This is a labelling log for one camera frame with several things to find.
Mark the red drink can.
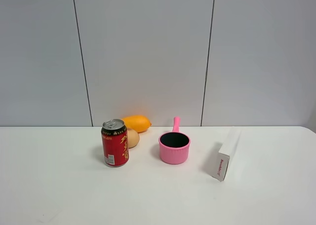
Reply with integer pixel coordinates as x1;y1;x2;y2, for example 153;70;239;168
101;119;129;167

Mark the brown egg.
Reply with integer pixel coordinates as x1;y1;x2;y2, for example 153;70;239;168
127;128;140;149

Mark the yellow mango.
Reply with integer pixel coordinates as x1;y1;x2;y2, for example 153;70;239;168
122;115;152;133

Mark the white cardboard box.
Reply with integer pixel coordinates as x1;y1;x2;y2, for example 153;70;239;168
211;127;241;182

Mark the pink toy saucepan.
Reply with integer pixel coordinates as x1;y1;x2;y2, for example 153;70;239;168
158;116;191;165

